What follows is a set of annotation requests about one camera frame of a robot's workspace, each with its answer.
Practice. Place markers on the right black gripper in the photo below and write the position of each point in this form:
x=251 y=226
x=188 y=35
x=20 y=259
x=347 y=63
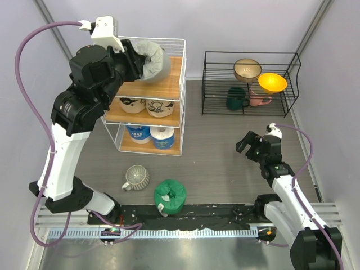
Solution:
x=253 y=139

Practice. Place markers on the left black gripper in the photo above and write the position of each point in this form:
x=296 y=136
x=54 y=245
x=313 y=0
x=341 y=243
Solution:
x=134 y=61

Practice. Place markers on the grey paper towel roll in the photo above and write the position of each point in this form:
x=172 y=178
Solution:
x=157 y=64

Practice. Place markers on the brown paper roll with cartoon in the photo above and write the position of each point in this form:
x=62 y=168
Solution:
x=159 y=108

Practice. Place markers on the blue white plastic-wrapped roll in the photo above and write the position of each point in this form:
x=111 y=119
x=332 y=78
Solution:
x=139 y=134

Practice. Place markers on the white roll blue wrapper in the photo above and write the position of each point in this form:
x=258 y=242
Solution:
x=163 y=138

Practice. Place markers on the green paper roll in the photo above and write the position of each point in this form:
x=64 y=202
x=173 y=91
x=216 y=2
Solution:
x=169 y=197

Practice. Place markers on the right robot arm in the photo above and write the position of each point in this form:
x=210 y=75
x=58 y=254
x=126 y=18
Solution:
x=313 y=243

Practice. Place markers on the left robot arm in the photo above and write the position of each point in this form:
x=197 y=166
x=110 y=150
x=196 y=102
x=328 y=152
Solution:
x=74 y=114

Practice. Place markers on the pink mug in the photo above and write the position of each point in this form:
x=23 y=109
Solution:
x=258 y=97

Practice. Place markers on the dark green mug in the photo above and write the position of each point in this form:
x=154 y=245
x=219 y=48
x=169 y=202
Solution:
x=237 y=98

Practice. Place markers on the yellow bowl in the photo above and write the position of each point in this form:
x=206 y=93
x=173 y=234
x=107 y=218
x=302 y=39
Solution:
x=272 y=83

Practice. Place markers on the brown glass bowl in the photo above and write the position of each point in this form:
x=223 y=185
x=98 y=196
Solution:
x=247 y=70

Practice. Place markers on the grey ribbed mug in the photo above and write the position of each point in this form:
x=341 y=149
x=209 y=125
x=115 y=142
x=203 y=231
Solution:
x=136 y=178

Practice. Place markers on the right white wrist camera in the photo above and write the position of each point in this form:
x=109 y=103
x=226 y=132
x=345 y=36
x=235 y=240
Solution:
x=273 y=130

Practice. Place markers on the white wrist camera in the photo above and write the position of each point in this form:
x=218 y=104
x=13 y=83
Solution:
x=273 y=130
x=104 y=32

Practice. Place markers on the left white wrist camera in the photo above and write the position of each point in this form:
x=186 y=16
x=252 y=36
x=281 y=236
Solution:
x=104 y=32

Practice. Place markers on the white wire wooden shelf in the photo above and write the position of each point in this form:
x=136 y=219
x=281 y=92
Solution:
x=149 y=118

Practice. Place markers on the black wire rack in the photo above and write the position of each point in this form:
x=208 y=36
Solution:
x=218 y=78

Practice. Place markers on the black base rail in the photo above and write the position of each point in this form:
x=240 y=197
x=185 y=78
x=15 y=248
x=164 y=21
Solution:
x=192 y=217

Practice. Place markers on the slotted cable duct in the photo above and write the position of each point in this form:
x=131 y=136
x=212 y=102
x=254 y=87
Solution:
x=108 y=233

